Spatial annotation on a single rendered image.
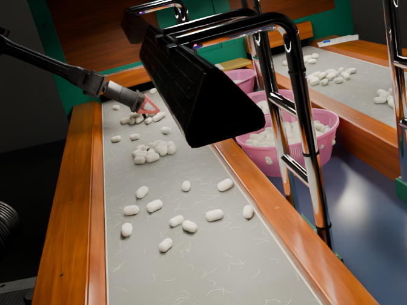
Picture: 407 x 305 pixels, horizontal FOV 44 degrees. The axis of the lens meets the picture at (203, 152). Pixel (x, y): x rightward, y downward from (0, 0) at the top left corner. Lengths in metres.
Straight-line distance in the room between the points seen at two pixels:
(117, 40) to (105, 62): 0.11
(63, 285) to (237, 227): 0.32
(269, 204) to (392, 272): 0.24
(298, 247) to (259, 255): 0.08
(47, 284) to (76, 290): 0.07
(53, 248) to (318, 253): 0.51
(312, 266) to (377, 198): 0.38
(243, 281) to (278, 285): 0.06
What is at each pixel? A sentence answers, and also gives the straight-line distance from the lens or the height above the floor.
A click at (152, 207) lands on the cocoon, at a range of 1.09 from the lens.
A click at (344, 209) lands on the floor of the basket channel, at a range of 1.08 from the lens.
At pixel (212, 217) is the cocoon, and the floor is 0.75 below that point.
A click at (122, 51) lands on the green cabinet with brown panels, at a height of 0.93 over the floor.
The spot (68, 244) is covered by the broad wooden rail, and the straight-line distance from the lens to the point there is 1.03.
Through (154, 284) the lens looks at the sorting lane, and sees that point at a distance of 0.86.
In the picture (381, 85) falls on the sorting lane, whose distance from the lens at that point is 1.64.
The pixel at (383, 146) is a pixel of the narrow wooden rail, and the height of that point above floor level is 0.75.
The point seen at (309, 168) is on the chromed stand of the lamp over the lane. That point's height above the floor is 0.88.
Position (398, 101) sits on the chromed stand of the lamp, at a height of 0.89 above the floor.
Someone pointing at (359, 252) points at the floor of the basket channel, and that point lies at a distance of 0.95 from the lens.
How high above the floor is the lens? 1.21
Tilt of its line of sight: 20 degrees down
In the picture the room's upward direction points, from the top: 14 degrees counter-clockwise
